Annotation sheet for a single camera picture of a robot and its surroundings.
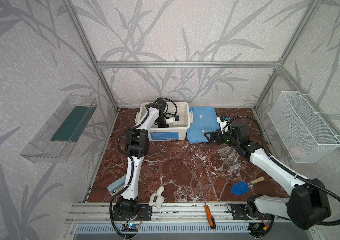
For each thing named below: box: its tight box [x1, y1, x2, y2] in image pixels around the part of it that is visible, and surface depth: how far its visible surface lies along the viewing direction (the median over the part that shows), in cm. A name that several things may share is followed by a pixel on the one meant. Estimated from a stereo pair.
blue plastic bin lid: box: [187, 106, 220, 143], surface depth 114 cm
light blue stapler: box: [107, 174, 127, 196], surface depth 78 cm
